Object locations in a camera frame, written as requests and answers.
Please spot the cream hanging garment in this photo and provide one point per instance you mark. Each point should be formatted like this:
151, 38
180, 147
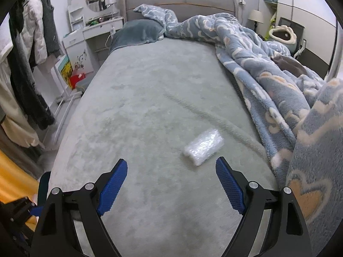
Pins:
16, 117

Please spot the black hanging coat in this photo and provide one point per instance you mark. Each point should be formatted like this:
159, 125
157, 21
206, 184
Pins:
29, 91

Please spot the yellow picture board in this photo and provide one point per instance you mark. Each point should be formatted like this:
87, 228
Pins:
66, 72

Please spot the white bubble wrap roll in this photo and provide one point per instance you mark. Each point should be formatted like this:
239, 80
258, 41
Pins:
203, 150

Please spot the yellow-green toy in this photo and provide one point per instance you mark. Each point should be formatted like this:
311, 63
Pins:
270, 26

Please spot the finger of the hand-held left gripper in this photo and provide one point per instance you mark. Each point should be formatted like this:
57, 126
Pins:
36, 211

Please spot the grey bed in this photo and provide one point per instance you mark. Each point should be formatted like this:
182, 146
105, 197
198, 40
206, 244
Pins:
150, 107

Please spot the white hanging down jacket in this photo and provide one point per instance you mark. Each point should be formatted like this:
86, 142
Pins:
34, 24

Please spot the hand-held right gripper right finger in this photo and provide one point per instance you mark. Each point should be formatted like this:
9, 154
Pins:
231, 187

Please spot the wall socket with charger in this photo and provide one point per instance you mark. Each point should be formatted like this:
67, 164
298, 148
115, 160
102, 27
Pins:
242, 1

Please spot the grey-blue pillow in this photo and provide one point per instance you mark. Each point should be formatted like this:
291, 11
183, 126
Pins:
136, 34

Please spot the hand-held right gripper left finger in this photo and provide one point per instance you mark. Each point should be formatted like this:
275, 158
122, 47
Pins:
111, 190

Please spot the bedside table lamp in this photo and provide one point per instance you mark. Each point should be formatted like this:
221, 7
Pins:
256, 17

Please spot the blue patterned fleece blanket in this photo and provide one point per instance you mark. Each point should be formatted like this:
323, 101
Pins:
281, 99

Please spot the black chair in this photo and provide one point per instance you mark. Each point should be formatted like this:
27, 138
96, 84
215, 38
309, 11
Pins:
297, 29

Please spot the grey hanging vest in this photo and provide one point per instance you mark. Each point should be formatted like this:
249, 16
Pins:
49, 21

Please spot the white clothes rack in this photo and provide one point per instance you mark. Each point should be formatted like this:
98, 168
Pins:
63, 104

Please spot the brown-grey cloth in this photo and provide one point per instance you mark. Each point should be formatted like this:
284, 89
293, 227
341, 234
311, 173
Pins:
290, 65

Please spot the cream pet bed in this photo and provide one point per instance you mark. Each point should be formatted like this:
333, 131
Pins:
282, 36

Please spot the white dressing table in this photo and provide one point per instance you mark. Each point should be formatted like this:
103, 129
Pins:
88, 37

